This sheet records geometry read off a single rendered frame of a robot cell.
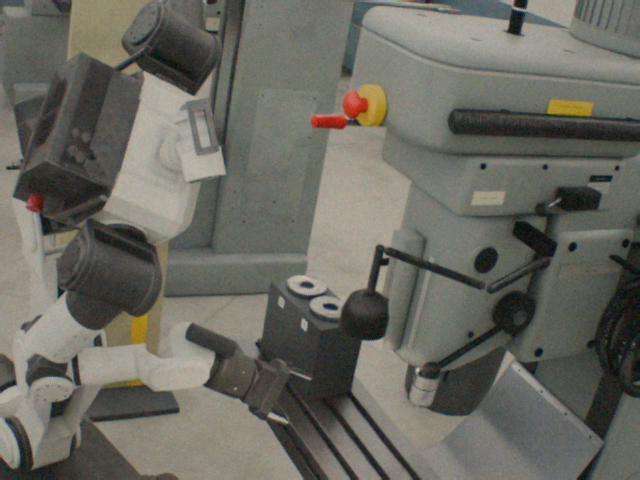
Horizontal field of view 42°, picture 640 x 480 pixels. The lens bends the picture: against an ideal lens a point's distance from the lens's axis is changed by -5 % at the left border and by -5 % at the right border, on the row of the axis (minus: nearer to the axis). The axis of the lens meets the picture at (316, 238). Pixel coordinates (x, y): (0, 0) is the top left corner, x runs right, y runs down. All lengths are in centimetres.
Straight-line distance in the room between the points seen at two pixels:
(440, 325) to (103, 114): 64
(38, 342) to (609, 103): 101
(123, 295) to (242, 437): 206
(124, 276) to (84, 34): 162
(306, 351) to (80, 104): 79
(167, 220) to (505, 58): 60
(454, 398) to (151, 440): 129
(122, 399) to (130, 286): 211
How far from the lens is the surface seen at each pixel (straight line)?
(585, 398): 180
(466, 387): 368
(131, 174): 140
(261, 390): 168
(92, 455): 234
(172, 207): 143
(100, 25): 288
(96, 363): 159
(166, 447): 329
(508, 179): 128
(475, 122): 114
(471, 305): 139
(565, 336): 155
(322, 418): 187
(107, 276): 135
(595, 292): 154
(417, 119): 118
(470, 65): 116
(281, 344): 196
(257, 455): 331
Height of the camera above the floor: 208
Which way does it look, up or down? 24 degrees down
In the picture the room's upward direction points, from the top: 10 degrees clockwise
